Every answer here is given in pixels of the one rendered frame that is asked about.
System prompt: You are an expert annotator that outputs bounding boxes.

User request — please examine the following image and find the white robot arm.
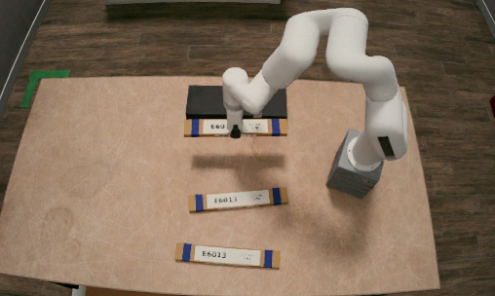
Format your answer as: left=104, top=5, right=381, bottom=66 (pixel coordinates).
left=222, top=8, right=407, bottom=171

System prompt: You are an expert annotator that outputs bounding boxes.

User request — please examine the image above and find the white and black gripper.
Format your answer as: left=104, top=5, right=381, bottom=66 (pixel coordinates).
left=224, top=106, right=244, bottom=139

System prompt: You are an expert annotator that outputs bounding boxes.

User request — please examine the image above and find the tan flat pack with white e6013 label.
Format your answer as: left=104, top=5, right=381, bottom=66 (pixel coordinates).
left=174, top=242, right=281, bottom=269

